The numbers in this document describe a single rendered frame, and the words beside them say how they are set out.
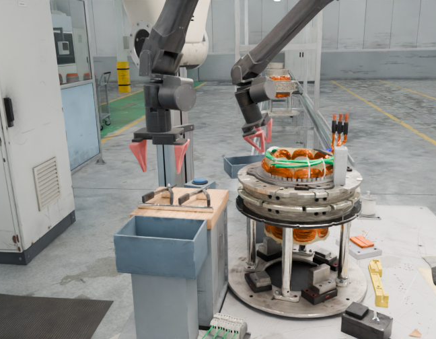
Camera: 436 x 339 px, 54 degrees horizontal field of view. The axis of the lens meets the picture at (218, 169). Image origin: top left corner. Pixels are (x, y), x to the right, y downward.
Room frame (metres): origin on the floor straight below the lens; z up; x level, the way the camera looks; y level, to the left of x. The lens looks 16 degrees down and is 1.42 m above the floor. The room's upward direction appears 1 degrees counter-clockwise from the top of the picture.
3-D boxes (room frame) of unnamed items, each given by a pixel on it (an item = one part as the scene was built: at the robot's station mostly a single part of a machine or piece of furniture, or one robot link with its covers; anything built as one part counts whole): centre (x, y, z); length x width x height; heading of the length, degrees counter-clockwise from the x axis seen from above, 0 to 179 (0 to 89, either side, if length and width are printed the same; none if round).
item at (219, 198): (0.97, 0.09, 1.05); 0.20 x 0.19 x 0.02; 168
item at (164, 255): (0.82, 0.12, 0.92); 0.17 x 0.11 x 0.28; 78
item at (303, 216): (1.08, -0.21, 1.05); 0.29 x 0.29 x 0.06
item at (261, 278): (1.01, -0.11, 0.83); 0.05 x 0.04 x 0.02; 15
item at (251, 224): (1.12, -0.09, 0.91); 0.02 x 0.02 x 0.21
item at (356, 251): (1.25, -0.45, 0.79); 0.12 x 0.09 x 0.02; 18
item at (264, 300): (1.08, -0.21, 0.80); 0.39 x 0.39 x 0.01
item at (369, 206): (1.53, -0.57, 0.82); 0.06 x 0.06 x 0.06
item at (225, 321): (0.84, -0.02, 0.80); 0.10 x 0.05 x 0.04; 67
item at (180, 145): (0.95, 0.10, 1.19); 0.07 x 0.07 x 0.09; 79
